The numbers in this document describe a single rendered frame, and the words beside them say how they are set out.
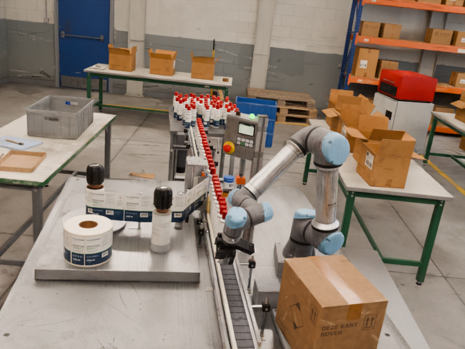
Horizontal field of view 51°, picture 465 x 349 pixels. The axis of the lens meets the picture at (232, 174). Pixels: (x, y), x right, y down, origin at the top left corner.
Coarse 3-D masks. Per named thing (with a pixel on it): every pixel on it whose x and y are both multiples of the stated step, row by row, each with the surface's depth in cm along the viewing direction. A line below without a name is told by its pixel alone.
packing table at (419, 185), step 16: (352, 160) 425; (304, 176) 581; (352, 176) 384; (416, 176) 401; (352, 192) 365; (368, 192) 361; (384, 192) 360; (400, 192) 360; (416, 192) 364; (432, 192) 368; (352, 208) 370; (432, 224) 373; (432, 240) 377
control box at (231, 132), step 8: (232, 120) 225; (240, 120) 224; (248, 120) 222; (256, 120) 221; (232, 128) 226; (256, 128) 221; (224, 136) 230; (232, 136) 228; (240, 136) 226; (248, 136) 224; (224, 144) 231; (232, 144) 228; (224, 152) 232; (232, 152) 230; (240, 152) 228; (248, 152) 226
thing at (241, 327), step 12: (228, 276) 207; (228, 288) 199; (228, 300) 191; (240, 300) 192; (240, 312) 184; (240, 324) 177; (228, 336) 171; (240, 336) 171; (240, 348) 165; (252, 348) 166
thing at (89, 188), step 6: (90, 168) 230; (96, 168) 230; (102, 168) 233; (90, 174) 231; (96, 174) 230; (102, 174) 234; (90, 180) 231; (96, 180) 231; (102, 180) 235; (90, 186) 233; (96, 186) 233; (102, 186) 238; (90, 192) 232; (90, 198) 234; (90, 204) 235; (90, 210) 236
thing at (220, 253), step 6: (216, 240) 196; (222, 240) 191; (216, 246) 195; (222, 246) 194; (228, 246) 195; (216, 252) 194; (222, 252) 194; (228, 252) 194; (234, 252) 196; (216, 258) 197; (222, 258) 198
